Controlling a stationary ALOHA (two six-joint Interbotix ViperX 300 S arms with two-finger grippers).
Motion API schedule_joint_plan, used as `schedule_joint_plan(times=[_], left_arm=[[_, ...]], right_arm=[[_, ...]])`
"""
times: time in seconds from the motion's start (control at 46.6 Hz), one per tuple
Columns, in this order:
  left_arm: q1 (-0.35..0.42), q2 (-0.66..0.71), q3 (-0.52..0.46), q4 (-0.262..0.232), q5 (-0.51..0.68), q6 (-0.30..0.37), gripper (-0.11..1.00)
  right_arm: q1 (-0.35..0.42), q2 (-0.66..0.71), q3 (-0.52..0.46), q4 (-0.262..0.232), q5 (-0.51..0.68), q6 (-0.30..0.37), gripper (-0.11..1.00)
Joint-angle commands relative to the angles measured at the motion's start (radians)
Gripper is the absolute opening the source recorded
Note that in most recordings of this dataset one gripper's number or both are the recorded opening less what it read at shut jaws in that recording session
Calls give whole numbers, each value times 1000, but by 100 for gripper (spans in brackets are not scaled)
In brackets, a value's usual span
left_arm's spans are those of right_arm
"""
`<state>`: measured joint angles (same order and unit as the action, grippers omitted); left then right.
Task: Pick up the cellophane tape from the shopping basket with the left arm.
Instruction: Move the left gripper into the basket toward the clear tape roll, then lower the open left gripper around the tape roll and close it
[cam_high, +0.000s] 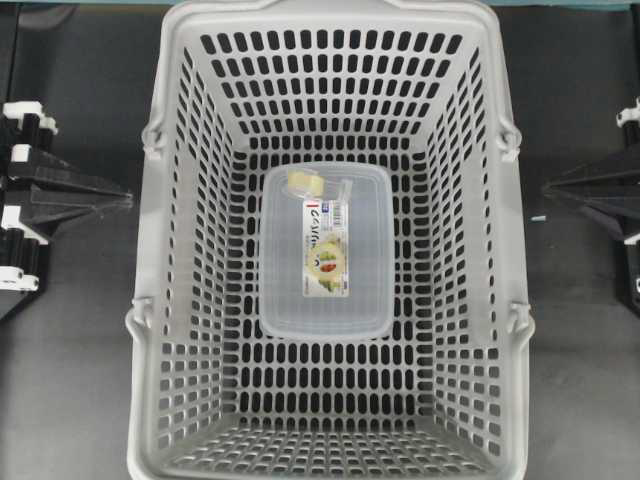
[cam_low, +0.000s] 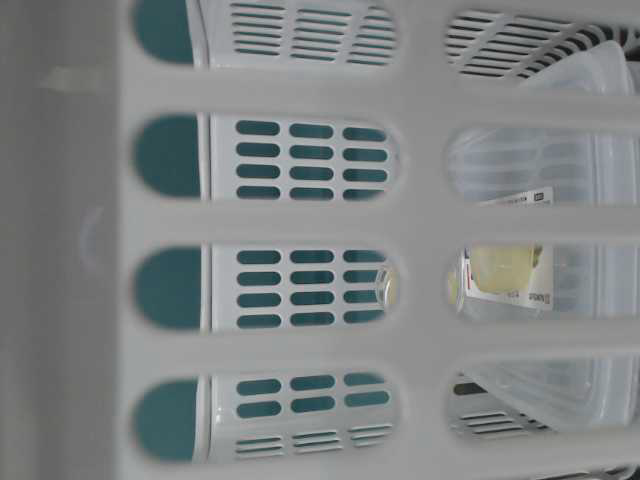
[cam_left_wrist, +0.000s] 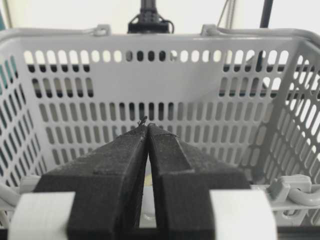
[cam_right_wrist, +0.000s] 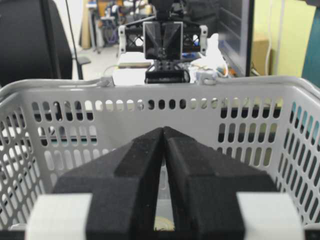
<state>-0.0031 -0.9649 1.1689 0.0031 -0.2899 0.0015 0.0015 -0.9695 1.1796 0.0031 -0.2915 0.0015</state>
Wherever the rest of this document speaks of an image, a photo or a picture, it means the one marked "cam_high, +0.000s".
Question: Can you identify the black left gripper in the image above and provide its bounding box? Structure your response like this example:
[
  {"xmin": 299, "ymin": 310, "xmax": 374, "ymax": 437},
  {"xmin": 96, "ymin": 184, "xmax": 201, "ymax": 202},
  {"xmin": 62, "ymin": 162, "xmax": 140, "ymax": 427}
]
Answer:
[{"xmin": 1, "ymin": 101, "xmax": 133, "ymax": 320}]

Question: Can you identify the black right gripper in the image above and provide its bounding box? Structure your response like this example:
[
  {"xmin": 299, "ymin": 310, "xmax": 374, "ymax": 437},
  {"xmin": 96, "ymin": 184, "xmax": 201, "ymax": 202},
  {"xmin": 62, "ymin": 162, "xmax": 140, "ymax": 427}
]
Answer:
[{"xmin": 542, "ymin": 98, "xmax": 639, "ymax": 306}]

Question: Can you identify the grey plastic shopping basket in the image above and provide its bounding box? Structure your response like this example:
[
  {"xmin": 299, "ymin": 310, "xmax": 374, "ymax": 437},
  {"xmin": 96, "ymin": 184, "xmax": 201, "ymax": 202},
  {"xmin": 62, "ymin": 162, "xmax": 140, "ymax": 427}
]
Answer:
[{"xmin": 126, "ymin": 1, "xmax": 535, "ymax": 479}]

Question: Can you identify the cellophane tape in clear dispenser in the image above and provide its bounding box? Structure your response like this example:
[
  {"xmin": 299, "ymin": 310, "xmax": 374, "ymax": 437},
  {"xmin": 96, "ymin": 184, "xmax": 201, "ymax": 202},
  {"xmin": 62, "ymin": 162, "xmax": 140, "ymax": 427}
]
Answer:
[{"xmin": 283, "ymin": 169, "xmax": 353, "ymax": 201}]

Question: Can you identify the clear plastic food container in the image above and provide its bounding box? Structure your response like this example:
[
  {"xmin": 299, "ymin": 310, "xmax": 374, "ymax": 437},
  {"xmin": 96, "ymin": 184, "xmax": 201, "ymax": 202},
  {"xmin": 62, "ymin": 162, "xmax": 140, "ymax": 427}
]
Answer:
[{"xmin": 258, "ymin": 162, "xmax": 395, "ymax": 342}]

